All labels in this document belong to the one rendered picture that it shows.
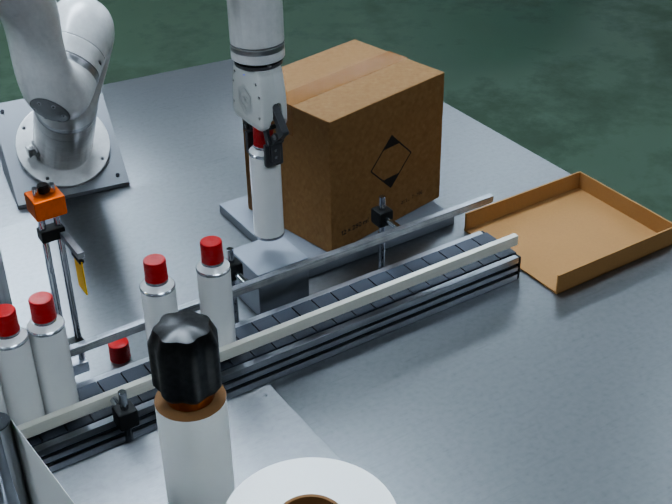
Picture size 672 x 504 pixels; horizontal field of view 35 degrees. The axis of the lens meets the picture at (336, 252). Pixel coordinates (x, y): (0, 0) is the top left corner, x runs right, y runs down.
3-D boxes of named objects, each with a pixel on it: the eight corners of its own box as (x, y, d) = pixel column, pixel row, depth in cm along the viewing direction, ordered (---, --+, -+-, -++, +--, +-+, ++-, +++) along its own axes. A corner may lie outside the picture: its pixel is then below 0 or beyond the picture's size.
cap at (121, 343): (108, 353, 176) (105, 337, 175) (128, 349, 177) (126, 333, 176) (112, 365, 174) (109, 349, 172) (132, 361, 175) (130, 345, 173)
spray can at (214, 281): (213, 365, 166) (203, 254, 155) (198, 347, 169) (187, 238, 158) (243, 353, 168) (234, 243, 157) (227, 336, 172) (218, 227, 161)
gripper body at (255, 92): (220, 48, 167) (226, 114, 173) (252, 69, 160) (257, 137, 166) (262, 38, 170) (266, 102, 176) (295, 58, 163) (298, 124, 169)
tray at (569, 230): (556, 294, 189) (558, 275, 187) (464, 230, 207) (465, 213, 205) (674, 243, 202) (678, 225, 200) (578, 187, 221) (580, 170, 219)
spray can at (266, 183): (263, 245, 180) (256, 135, 168) (248, 231, 183) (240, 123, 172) (290, 235, 182) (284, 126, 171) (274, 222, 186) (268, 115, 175)
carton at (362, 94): (331, 255, 197) (329, 122, 182) (247, 208, 212) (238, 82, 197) (439, 197, 214) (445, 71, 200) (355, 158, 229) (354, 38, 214)
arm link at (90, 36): (24, 122, 202) (23, 61, 180) (55, 41, 209) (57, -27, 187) (86, 142, 204) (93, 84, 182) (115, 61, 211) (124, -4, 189)
